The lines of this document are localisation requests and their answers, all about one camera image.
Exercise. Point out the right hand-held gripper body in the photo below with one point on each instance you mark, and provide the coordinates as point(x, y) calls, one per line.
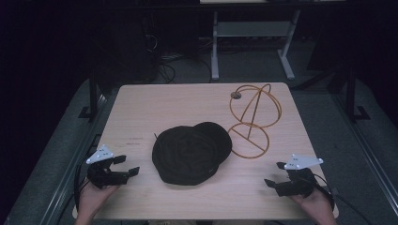
point(300, 184)

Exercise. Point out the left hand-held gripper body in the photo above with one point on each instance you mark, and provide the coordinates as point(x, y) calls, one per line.
point(104, 178)

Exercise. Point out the black hat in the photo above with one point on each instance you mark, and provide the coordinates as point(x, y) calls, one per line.
point(187, 154)

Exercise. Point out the person's left hand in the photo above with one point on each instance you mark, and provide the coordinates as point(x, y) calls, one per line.
point(90, 200)

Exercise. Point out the person's right hand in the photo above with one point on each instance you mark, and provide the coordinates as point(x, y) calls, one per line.
point(317, 206)

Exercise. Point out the black metal stand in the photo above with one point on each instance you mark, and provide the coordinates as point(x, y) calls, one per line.
point(93, 97)
point(351, 93)

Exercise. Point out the aluminium rail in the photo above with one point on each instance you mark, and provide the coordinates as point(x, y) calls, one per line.
point(369, 150)
point(67, 184)

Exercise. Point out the white metal table frame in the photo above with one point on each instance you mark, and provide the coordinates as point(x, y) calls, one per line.
point(250, 28)

